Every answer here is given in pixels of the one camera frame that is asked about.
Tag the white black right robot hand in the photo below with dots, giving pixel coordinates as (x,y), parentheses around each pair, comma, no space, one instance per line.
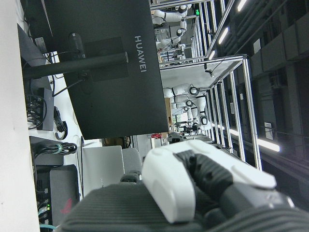
(169,183)

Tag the grey office chair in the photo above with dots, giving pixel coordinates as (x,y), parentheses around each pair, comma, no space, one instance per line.
(131,159)

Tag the dark grey machine head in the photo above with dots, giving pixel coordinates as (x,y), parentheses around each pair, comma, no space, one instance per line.
(175,137)

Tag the white laptop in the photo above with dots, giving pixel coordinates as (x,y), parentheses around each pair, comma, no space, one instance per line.
(103,166)

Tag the black Huawei monitor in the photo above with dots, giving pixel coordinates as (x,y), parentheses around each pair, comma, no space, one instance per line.
(108,101)

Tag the black computer with red logo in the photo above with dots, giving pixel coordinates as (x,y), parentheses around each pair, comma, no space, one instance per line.
(64,188)

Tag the ceiling light strip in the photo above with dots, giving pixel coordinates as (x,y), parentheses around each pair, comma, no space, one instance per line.
(211,55)
(268,145)
(223,35)
(241,5)

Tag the black hub box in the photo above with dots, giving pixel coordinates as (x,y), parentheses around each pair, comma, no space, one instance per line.
(47,108)

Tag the black monitor stand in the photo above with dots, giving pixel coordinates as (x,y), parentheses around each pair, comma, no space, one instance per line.
(72,66)

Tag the black cylindrical webcam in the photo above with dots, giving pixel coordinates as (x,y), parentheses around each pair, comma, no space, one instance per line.
(76,44)

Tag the small frame-mounted camera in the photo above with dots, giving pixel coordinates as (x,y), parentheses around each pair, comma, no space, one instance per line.
(209,72)

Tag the aluminium cell frame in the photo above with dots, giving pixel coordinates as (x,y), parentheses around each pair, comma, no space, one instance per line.
(250,96)
(196,31)

